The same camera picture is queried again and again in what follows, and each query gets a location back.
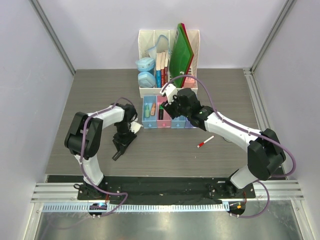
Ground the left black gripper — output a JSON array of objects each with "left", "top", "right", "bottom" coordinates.
[{"left": 113, "top": 121, "right": 137, "bottom": 154}]

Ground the blue drawer bin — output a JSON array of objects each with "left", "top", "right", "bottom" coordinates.
[
  {"left": 142, "top": 95, "right": 158, "bottom": 129},
  {"left": 171, "top": 115, "right": 186, "bottom": 129}
]

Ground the green black highlighter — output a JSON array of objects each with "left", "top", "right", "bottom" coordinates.
[{"left": 158, "top": 105, "right": 164, "bottom": 121}]

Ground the pink drawer bin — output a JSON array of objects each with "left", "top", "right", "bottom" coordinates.
[{"left": 156, "top": 95, "right": 171, "bottom": 128}]

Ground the orange mini highlighter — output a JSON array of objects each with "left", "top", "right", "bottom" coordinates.
[{"left": 150, "top": 102, "right": 156, "bottom": 116}]

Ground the light green mini highlighter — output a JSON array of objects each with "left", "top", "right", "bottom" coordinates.
[{"left": 144, "top": 104, "right": 150, "bottom": 118}]

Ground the red capped white pen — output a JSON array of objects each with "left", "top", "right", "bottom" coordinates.
[{"left": 197, "top": 135, "right": 215, "bottom": 148}]

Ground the purple drawer bin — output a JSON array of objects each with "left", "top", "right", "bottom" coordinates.
[{"left": 184, "top": 118, "right": 196, "bottom": 129}]

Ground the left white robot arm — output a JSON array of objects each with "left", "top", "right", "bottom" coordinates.
[{"left": 64, "top": 103, "right": 141, "bottom": 200}]

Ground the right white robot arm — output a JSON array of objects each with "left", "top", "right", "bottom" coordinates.
[{"left": 160, "top": 84, "right": 286, "bottom": 198}]

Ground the pink eraser box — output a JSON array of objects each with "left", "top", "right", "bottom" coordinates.
[{"left": 183, "top": 77, "right": 197, "bottom": 89}]

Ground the blue spine book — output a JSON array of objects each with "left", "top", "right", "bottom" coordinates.
[{"left": 155, "top": 52, "right": 163, "bottom": 89}]

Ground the lower blue tape dispenser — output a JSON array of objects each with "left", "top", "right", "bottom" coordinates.
[{"left": 137, "top": 71, "right": 156, "bottom": 88}]

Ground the blue tape dispenser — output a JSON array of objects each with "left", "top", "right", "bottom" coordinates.
[
  {"left": 137, "top": 71, "right": 156, "bottom": 88},
  {"left": 135, "top": 57, "right": 156, "bottom": 74}
]

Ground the green folder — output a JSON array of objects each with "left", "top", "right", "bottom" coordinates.
[{"left": 169, "top": 23, "right": 186, "bottom": 79}]

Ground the red spine book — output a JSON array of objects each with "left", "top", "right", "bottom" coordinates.
[
  {"left": 160, "top": 51, "right": 166, "bottom": 87},
  {"left": 164, "top": 50, "right": 169, "bottom": 84}
]

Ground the white file organizer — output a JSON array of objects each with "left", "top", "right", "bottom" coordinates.
[{"left": 138, "top": 29, "right": 201, "bottom": 99}]

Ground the upper blue tape dispenser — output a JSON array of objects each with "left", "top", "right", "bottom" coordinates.
[{"left": 135, "top": 57, "right": 156, "bottom": 74}]

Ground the blue clear pouch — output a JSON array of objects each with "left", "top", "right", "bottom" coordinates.
[{"left": 146, "top": 34, "right": 171, "bottom": 60}]

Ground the red folder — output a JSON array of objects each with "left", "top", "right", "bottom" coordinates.
[{"left": 180, "top": 23, "right": 194, "bottom": 75}]

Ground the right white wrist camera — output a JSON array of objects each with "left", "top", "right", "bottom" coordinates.
[{"left": 160, "top": 83, "right": 178, "bottom": 105}]

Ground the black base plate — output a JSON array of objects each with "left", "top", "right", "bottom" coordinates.
[{"left": 73, "top": 176, "right": 256, "bottom": 206}]

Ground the white cable duct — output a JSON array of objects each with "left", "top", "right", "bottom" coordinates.
[{"left": 42, "top": 202, "right": 230, "bottom": 213}]

